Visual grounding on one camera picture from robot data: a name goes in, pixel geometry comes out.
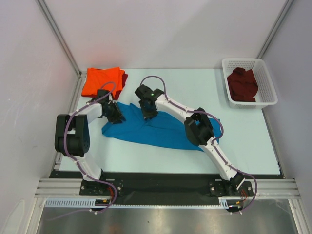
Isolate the crumpled dark red t shirt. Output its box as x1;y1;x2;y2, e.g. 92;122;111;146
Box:
227;67;259;102

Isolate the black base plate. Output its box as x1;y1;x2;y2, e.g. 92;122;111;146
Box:
50;170;285;206

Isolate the white slotted cable duct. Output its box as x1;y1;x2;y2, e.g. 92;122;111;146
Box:
45;197;243;210

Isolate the right aluminium frame post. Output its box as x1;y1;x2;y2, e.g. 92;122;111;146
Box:
256;0;296;59

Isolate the left aluminium frame post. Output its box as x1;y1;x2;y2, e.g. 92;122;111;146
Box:
35;0;81;77

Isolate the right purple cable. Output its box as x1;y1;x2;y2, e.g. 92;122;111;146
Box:
140;76;258;215

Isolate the aluminium front rail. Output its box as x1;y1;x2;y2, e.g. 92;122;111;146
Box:
35;178;300;199

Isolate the folded dark red t shirt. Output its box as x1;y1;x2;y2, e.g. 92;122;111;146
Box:
114;72;128;100

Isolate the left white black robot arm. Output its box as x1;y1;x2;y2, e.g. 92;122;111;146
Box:
54;100;125;195

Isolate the aluminium frame post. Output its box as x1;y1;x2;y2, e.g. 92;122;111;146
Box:
256;0;296;59
35;0;81;77

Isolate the white plastic basket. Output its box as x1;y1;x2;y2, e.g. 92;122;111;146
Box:
222;58;278;109

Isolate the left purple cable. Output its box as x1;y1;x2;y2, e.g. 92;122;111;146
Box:
46;81;119;221

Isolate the purple cable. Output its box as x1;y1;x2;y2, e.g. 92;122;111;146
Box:
140;76;258;215
46;81;119;221

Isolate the folded orange t shirt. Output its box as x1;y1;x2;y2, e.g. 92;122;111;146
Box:
81;67;125;98

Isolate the blue t shirt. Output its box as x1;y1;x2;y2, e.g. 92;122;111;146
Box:
101;101;222;153

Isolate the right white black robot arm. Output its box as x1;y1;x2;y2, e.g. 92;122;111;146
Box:
135;89;245;195

